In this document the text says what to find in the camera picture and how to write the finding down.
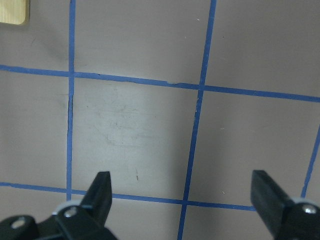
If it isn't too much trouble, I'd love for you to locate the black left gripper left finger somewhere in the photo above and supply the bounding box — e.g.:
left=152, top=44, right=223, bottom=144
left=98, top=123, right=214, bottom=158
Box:
left=0, top=171, right=117, bottom=240

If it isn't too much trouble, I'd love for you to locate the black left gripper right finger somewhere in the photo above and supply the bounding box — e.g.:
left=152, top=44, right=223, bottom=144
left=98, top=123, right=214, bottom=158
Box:
left=251, top=170, right=320, bottom=240

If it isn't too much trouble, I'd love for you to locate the wooden mug tree stand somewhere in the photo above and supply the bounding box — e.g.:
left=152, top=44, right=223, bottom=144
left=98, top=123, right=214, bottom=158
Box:
left=0, top=0, right=30, bottom=26

